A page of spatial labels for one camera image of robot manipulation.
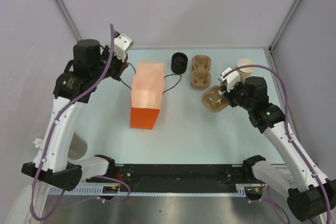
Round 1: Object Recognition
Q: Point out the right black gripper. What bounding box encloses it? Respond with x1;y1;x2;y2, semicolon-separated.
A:
220;80;254;111

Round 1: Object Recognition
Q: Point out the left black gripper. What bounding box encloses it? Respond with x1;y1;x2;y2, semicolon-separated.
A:
91;45;129;82

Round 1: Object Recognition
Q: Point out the brown cardboard cup carrier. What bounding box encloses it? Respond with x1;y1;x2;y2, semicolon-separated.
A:
201;86;229;113

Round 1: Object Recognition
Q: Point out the orange paper bag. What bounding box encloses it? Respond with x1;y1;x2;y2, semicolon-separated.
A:
130;61;165;130

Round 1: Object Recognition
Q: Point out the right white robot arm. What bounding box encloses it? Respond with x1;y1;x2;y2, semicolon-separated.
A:
222;77;335;223

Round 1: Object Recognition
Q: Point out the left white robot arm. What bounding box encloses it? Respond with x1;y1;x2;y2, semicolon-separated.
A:
22;35;133;191

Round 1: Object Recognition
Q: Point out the stack of paper cups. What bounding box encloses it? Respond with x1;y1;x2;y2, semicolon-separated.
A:
236;59;255;82

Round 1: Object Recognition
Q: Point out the stack of black lids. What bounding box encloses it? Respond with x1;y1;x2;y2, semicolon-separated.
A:
171;52;188;74

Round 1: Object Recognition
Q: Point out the grey tape roll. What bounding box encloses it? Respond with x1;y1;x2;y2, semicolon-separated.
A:
68;133;88;160

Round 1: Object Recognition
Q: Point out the white crumpled cloth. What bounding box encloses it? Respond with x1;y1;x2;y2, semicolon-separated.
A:
33;138;44;148

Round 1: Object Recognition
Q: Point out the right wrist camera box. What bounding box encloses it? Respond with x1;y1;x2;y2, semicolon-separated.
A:
218;67;241;92

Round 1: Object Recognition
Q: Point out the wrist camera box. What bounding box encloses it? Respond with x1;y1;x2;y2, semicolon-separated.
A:
113;32;134;62
218;67;241;92

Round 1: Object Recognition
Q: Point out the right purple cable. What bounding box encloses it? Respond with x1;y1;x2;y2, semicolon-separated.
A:
223;64;336;224

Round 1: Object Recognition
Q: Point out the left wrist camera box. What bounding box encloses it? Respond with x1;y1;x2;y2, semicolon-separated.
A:
113;32;134;62

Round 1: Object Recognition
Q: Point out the white slotted cable duct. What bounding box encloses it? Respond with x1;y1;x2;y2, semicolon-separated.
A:
47;183;248;197

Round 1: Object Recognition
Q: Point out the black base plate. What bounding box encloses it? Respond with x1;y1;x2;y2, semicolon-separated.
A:
86;163;266;194

